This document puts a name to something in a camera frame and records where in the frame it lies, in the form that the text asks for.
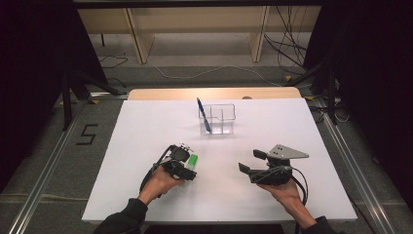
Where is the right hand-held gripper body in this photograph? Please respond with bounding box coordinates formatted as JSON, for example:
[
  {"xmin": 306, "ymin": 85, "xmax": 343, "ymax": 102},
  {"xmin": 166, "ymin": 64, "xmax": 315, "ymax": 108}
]
[{"xmin": 248, "ymin": 143, "xmax": 310, "ymax": 187}]

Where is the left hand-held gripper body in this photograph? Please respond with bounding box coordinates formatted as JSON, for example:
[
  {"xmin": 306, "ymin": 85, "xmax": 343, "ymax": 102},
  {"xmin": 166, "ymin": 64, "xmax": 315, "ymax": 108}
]
[{"xmin": 161, "ymin": 141, "xmax": 195, "ymax": 179}]

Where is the green highlighter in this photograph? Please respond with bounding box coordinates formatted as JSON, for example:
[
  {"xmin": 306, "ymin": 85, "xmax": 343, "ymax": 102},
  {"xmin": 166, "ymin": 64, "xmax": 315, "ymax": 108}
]
[{"xmin": 184, "ymin": 153, "xmax": 200, "ymax": 188}]

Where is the clear plastic pen holder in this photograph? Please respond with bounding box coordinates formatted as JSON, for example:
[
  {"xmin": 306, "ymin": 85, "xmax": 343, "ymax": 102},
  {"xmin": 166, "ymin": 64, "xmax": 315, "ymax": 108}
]
[{"xmin": 198, "ymin": 102, "xmax": 236, "ymax": 136}]

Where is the blue ballpoint pen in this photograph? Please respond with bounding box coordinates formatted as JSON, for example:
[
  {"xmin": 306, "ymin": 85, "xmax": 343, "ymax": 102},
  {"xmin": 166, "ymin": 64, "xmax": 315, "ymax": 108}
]
[{"xmin": 196, "ymin": 97, "xmax": 212, "ymax": 135}]

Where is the person's right hand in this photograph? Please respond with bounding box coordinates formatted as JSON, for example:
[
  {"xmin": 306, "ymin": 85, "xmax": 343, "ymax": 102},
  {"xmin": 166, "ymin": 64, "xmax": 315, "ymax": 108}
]
[{"xmin": 257, "ymin": 179, "xmax": 305, "ymax": 215}]

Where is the person's left hand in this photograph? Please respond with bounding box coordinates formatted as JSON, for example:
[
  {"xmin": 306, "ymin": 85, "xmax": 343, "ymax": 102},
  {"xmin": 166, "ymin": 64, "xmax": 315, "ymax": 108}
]
[{"xmin": 137, "ymin": 165, "xmax": 186, "ymax": 207}]

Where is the white table board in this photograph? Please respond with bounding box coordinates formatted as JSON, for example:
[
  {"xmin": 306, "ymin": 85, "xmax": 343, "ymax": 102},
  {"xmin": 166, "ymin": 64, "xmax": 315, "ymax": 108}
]
[{"xmin": 81, "ymin": 97, "xmax": 358, "ymax": 224}]

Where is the wooden table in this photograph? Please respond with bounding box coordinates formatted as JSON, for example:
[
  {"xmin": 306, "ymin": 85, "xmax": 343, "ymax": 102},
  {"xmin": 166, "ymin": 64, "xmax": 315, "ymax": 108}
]
[{"xmin": 127, "ymin": 86, "xmax": 303, "ymax": 101}]

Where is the black metal stand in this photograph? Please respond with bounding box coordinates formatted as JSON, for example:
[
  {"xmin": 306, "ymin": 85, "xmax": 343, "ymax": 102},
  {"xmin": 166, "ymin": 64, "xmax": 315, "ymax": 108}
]
[
  {"xmin": 286, "ymin": 57, "xmax": 339, "ymax": 126},
  {"xmin": 60, "ymin": 69, "xmax": 129, "ymax": 132}
]

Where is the light wooden desk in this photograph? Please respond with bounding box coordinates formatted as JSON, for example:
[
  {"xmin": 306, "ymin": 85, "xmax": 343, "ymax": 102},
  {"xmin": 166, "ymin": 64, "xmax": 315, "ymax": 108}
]
[{"xmin": 77, "ymin": 5, "xmax": 323, "ymax": 64}]

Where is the black curtain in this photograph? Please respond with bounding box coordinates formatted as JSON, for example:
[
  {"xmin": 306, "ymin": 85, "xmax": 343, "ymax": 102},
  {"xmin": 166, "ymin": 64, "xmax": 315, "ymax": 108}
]
[
  {"xmin": 303, "ymin": 0, "xmax": 413, "ymax": 204},
  {"xmin": 0, "ymin": 0, "xmax": 109, "ymax": 193}
]

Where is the left hand-held gripper black cable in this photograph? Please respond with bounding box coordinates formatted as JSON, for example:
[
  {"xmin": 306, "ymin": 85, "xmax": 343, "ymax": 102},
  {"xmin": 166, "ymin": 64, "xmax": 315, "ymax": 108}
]
[{"xmin": 138, "ymin": 144, "xmax": 174, "ymax": 199}]

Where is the hand-held gripper black cable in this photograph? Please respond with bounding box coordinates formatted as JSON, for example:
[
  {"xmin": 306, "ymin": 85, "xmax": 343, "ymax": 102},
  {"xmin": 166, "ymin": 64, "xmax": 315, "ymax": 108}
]
[
  {"xmin": 289, "ymin": 166, "xmax": 310, "ymax": 207},
  {"xmin": 138, "ymin": 144, "xmax": 174, "ymax": 199}
]

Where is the right hand-held gripper black cable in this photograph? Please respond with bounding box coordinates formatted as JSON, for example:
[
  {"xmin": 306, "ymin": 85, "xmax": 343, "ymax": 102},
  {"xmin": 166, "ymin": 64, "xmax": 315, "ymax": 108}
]
[{"xmin": 289, "ymin": 166, "xmax": 310, "ymax": 207}]

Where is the long aluminium floor rail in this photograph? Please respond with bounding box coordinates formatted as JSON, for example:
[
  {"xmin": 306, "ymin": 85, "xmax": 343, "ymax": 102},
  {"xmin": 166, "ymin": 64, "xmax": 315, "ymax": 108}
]
[
  {"xmin": 319, "ymin": 98, "xmax": 397, "ymax": 234},
  {"xmin": 7, "ymin": 97, "xmax": 91, "ymax": 234}
]

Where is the short aluminium floor rail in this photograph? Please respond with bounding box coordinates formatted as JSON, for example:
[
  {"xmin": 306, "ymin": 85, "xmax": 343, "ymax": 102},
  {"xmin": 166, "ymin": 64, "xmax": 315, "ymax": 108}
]
[{"xmin": 88, "ymin": 91, "xmax": 130, "ymax": 100}]

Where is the white floor cable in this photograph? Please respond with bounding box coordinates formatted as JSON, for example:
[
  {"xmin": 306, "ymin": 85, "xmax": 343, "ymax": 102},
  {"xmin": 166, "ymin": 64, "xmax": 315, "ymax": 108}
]
[{"xmin": 151, "ymin": 63, "xmax": 282, "ymax": 88}]

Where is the bundle of black cables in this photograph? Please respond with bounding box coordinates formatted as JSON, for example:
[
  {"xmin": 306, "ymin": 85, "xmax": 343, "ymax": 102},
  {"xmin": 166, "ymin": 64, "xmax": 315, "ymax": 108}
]
[{"xmin": 263, "ymin": 5, "xmax": 309, "ymax": 68}]

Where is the black floor cable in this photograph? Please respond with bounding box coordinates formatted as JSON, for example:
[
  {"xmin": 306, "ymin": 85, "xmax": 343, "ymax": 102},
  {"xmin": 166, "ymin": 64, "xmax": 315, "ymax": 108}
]
[{"xmin": 97, "ymin": 55, "xmax": 130, "ymax": 70}]

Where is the beige floor cable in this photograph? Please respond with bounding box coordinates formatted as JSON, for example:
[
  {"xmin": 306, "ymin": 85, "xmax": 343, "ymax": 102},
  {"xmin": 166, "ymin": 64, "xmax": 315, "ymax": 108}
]
[{"xmin": 0, "ymin": 193, "xmax": 90, "ymax": 203}]

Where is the black overhead frame bar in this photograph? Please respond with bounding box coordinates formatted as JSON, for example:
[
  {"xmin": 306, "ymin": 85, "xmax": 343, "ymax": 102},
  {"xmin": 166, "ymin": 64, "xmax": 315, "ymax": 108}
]
[{"xmin": 72, "ymin": 0, "xmax": 325, "ymax": 10}]

